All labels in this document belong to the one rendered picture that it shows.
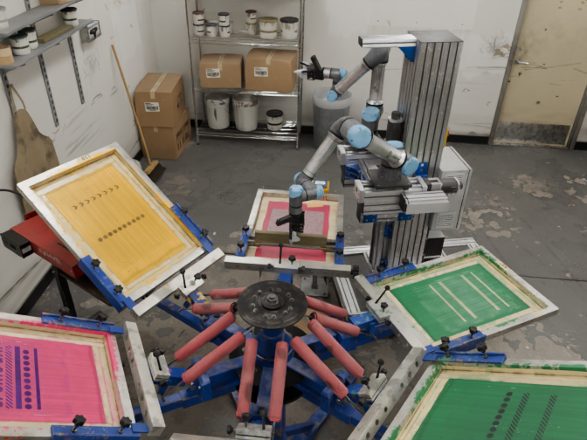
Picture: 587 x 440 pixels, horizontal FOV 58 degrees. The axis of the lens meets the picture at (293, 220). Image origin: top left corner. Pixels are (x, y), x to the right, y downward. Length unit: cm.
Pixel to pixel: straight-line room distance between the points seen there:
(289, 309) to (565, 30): 526
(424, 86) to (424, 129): 27
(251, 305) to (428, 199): 147
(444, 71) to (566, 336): 221
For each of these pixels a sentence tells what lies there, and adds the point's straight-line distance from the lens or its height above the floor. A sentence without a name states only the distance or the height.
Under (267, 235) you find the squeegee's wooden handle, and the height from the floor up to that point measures 109.
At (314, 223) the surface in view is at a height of 96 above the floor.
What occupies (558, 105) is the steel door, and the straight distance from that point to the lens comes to 711.
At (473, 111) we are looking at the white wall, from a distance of 681.
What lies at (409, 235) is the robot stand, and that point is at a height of 70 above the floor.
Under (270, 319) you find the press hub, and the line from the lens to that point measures 220.
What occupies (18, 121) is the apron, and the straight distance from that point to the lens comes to 416.
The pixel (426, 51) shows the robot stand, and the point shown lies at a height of 198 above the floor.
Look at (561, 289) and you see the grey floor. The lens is 488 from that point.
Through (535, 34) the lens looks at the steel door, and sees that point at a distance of 673.
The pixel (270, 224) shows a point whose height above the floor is 96.
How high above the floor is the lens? 285
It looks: 34 degrees down
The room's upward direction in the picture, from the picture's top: 1 degrees clockwise
